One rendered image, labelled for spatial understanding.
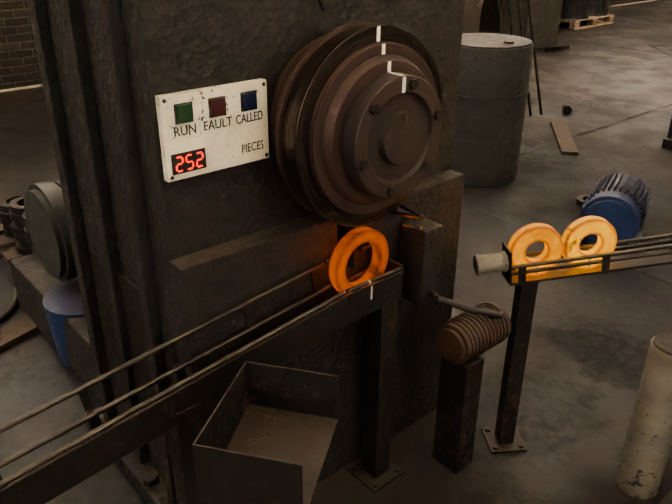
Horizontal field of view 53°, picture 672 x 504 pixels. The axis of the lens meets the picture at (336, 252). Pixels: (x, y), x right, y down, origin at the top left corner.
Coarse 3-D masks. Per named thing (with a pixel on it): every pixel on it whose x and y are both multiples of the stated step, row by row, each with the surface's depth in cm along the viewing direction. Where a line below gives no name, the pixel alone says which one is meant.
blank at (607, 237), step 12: (588, 216) 193; (576, 228) 192; (588, 228) 192; (600, 228) 193; (612, 228) 193; (564, 240) 194; (576, 240) 194; (600, 240) 196; (612, 240) 195; (564, 252) 195; (576, 252) 195; (588, 252) 198; (600, 252) 196; (600, 264) 198
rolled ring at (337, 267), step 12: (360, 228) 174; (348, 240) 171; (360, 240) 172; (372, 240) 176; (384, 240) 179; (336, 252) 171; (348, 252) 171; (372, 252) 182; (384, 252) 180; (336, 264) 170; (372, 264) 182; (384, 264) 182; (336, 276) 171; (372, 276) 181; (336, 288) 175
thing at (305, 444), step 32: (256, 384) 145; (288, 384) 143; (320, 384) 141; (224, 416) 134; (256, 416) 145; (288, 416) 145; (320, 416) 144; (224, 448) 136; (256, 448) 137; (288, 448) 137; (320, 448) 137; (224, 480) 123; (256, 480) 121; (288, 480) 119
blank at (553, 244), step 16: (528, 224) 193; (544, 224) 193; (512, 240) 193; (528, 240) 192; (544, 240) 193; (560, 240) 193; (512, 256) 194; (544, 256) 196; (560, 256) 195; (544, 272) 197
